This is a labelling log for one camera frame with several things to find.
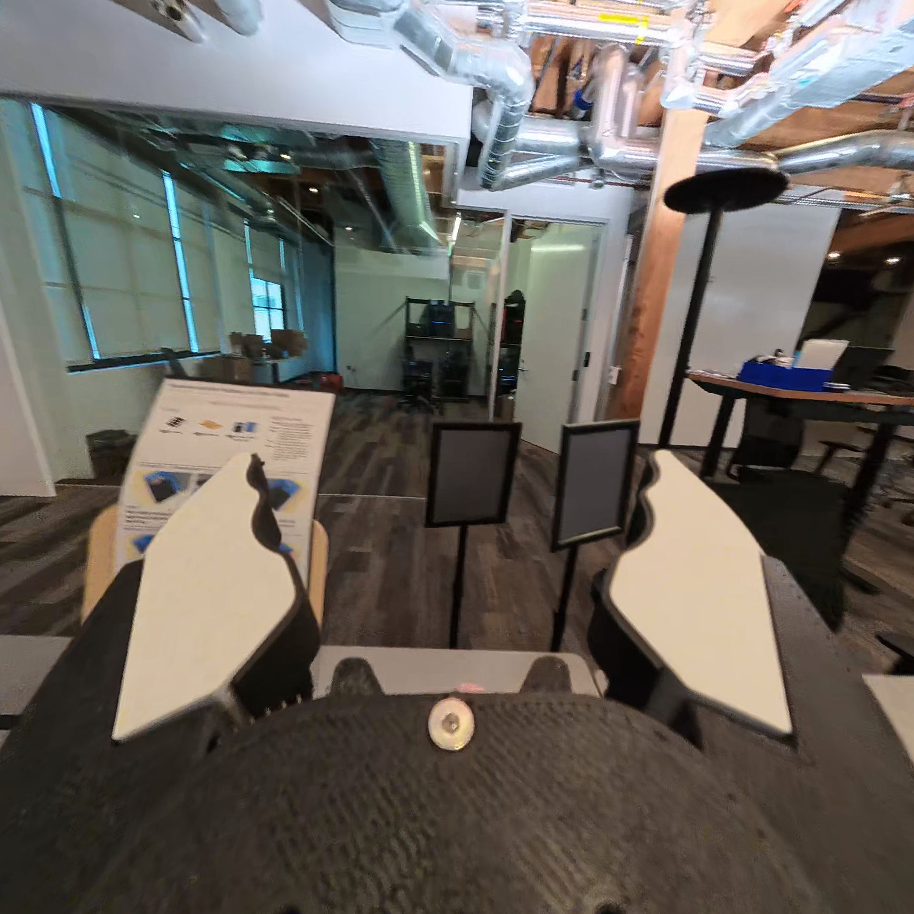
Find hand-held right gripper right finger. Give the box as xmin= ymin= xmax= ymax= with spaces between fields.
xmin=587 ymin=449 xmax=796 ymax=739

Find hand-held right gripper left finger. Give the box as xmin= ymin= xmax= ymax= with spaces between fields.
xmin=112 ymin=453 xmax=322 ymax=744

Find black display on stand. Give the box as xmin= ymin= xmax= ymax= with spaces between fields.
xmin=425 ymin=419 xmax=524 ymax=652
xmin=549 ymin=417 xmax=642 ymax=654

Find printed instruction poster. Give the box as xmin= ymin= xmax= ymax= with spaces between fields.
xmin=115 ymin=378 xmax=338 ymax=572

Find dark trash bin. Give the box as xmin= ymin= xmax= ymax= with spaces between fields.
xmin=85 ymin=429 xmax=138 ymax=487

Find blue plastic bin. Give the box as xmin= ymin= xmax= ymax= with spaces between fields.
xmin=736 ymin=358 xmax=836 ymax=394

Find wooden table black legs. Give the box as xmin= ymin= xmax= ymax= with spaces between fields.
xmin=686 ymin=369 xmax=914 ymax=494

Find white box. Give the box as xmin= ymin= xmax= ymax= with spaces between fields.
xmin=795 ymin=339 xmax=852 ymax=375

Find black shelf rack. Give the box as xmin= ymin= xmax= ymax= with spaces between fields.
xmin=403 ymin=296 xmax=474 ymax=404

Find wooden pillar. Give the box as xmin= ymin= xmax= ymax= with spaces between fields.
xmin=606 ymin=108 xmax=711 ymax=424

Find black floor lamp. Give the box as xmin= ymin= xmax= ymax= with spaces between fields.
xmin=657 ymin=168 xmax=791 ymax=449

